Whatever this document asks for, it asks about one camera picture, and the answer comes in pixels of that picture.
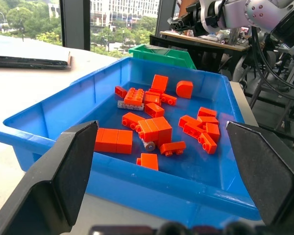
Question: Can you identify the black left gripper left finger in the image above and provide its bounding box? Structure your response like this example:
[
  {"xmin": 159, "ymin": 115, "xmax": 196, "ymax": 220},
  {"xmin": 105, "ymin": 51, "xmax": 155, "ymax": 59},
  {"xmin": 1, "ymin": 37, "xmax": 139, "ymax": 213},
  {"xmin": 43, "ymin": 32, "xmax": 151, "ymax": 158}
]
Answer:
[{"xmin": 0, "ymin": 120, "xmax": 98, "ymax": 235}]

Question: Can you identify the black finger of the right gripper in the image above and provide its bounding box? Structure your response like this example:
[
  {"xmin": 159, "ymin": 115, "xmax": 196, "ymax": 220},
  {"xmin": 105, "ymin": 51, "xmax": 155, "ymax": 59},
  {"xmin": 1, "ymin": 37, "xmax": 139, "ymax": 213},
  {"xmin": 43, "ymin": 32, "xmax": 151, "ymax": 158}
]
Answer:
[{"xmin": 170, "ymin": 14, "xmax": 194, "ymax": 31}]

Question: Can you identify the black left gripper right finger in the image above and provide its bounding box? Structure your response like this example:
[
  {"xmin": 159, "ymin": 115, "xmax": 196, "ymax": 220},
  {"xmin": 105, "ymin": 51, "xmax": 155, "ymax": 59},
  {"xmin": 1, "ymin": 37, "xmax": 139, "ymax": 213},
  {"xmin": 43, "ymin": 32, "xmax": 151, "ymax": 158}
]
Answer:
[{"xmin": 225, "ymin": 120, "xmax": 294, "ymax": 235}]

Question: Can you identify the green plastic bin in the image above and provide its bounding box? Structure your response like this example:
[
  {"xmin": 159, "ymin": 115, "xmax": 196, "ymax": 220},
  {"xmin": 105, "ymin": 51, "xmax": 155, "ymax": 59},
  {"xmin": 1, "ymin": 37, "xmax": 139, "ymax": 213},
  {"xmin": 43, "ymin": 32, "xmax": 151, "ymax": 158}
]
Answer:
[{"xmin": 128, "ymin": 44, "xmax": 197, "ymax": 70}]

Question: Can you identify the blue plastic bin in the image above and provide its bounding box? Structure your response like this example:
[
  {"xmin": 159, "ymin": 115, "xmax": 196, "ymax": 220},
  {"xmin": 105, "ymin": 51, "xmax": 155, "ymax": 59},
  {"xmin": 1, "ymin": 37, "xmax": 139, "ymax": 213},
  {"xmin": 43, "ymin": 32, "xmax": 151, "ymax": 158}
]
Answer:
[{"xmin": 0, "ymin": 56, "xmax": 262, "ymax": 221}]

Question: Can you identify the wooden-topped background desk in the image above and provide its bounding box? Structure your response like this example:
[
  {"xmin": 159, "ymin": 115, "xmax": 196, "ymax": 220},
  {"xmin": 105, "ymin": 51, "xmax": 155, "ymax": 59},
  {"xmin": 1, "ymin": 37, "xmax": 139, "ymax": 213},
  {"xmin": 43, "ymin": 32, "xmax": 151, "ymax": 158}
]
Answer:
[{"xmin": 159, "ymin": 30, "xmax": 250, "ymax": 52}]

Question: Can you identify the flat square orange brick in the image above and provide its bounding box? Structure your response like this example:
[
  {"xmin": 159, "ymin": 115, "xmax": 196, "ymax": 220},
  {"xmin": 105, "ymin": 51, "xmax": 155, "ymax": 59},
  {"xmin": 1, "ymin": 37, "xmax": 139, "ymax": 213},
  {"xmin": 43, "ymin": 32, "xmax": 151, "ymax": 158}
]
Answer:
[{"xmin": 151, "ymin": 74, "xmax": 169, "ymax": 92}]

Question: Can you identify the rounded orange brick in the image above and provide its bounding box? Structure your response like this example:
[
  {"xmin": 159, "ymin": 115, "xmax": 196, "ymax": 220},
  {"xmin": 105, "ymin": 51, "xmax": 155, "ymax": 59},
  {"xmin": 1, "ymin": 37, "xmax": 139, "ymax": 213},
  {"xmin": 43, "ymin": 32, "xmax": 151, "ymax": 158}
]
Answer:
[{"xmin": 175, "ymin": 80, "xmax": 194, "ymax": 99}]

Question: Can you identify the orange toy brick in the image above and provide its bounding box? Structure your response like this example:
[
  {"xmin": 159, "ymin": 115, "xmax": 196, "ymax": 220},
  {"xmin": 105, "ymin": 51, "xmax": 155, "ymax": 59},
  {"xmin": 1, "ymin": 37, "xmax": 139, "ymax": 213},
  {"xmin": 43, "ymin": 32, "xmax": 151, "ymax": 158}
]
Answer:
[
  {"xmin": 183, "ymin": 122, "xmax": 207, "ymax": 138},
  {"xmin": 197, "ymin": 107, "xmax": 218, "ymax": 118},
  {"xmin": 197, "ymin": 116, "xmax": 220, "ymax": 126},
  {"xmin": 143, "ymin": 89, "xmax": 163, "ymax": 107},
  {"xmin": 160, "ymin": 93, "xmax": 178, "ymax": 106},
  {"xmin": 144, "ymin": 102, "xmax": 165, "ymax": 118},
  {"xmin": 136, "ymin": 153, "xmax": 159, "ymax": 171},
  {"xmin": 159, "ymin": 141, "xmax": 187, "ymax": 157},
  {"xmin": 122, "ymin": 112, "xmax": 147, "ymax": 130},
  {"xmin": 178, "ymin": 115, "xmax": 201, "ymax": 129},
  {"xmin": 197, "ymin": 132, "xmax": 218, "ymax": 155},
  {"xmin": 205, "ymin": 122, "xmax": 221, "ymax": 143}
]

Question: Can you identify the wide flat orange brick row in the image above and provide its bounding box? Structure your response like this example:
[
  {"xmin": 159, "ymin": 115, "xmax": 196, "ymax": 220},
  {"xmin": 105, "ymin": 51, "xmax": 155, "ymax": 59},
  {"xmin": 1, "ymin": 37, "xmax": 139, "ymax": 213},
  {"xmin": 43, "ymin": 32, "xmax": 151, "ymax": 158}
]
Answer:
[{"xmin": 94, "ymin": 127, "xmax": 134, "ymax": 155}]

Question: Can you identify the studded six-knob orange brick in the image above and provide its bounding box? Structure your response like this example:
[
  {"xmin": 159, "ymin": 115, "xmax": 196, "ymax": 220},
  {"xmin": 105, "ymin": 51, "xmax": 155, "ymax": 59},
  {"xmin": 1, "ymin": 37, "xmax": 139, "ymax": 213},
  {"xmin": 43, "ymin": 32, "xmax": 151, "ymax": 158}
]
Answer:
[{"xmin": 123, "ymin": 87, "xmax": 146, "ymax": 107}]

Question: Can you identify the small orange brick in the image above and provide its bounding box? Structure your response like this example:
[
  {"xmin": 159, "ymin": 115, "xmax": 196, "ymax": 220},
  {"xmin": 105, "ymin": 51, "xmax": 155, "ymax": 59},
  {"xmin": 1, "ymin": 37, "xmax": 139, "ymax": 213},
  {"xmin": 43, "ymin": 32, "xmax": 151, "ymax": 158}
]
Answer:
[{"xmin": 114, "ymin": 85, "xmax": 128, "ymax": 99}]

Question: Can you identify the grey-capped cylindrical battery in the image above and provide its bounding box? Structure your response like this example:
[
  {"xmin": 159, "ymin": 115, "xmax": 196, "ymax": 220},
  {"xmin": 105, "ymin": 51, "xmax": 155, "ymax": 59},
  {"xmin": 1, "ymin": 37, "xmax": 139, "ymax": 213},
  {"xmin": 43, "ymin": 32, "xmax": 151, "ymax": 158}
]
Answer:
[{"xmin": 141, "ymin": 140, "xmax": 157, "ymax": 152}]

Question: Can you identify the large stacked orange brick block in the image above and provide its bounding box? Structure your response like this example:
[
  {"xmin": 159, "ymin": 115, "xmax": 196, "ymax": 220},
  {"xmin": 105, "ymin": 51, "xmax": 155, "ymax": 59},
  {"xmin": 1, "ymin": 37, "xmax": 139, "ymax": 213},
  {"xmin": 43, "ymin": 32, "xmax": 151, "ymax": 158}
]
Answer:
[{"xmin": 135, "ymin": 117, "xmax": 173, "ymax": 148}]

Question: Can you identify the dark flat board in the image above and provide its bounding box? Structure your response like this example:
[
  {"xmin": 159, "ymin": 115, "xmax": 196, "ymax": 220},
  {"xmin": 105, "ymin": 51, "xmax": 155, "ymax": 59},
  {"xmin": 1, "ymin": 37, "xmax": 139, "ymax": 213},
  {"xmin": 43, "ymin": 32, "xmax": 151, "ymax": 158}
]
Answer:
[{"xmin": 0, "ymin": 50, "xmax": 72, "ymax": 71}]

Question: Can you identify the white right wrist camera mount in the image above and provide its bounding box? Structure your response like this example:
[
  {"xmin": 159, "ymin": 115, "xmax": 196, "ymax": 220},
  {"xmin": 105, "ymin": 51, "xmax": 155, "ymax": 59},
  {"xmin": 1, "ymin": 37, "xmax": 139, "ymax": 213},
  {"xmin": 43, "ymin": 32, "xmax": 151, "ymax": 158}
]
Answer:
[{"xmin": 198, "ymin": 0, "xmax": 226, "ymax": 34}]

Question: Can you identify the dark window frame post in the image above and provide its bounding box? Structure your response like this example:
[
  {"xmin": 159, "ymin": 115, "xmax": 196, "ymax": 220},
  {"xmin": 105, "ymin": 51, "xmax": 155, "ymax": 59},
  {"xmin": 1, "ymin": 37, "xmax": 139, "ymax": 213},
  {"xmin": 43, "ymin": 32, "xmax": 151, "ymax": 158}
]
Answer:
[
  {"xmin": 156, "ymin": 0, "xmax": 177, "ymax": 46},
  {"xmin": 59, "ymin": 0, "xmax": 91, "ymax": 51}
]

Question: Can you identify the black metal stand frame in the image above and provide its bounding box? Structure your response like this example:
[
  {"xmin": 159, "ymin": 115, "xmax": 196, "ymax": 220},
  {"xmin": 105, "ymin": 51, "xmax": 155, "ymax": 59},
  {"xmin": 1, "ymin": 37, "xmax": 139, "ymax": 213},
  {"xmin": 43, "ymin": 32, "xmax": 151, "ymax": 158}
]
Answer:
[{"xmin": 231, "ymin": 57, "xmax": 294, "ymax": 147}]

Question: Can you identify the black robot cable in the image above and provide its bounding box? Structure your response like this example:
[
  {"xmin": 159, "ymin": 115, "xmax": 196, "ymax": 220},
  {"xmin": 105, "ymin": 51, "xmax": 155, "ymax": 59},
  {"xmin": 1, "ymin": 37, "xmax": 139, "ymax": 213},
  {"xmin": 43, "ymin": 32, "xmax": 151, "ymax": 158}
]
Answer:
[{"xmin": 250, "ymin": 25, "xmax": 294, "ymax": 100}]

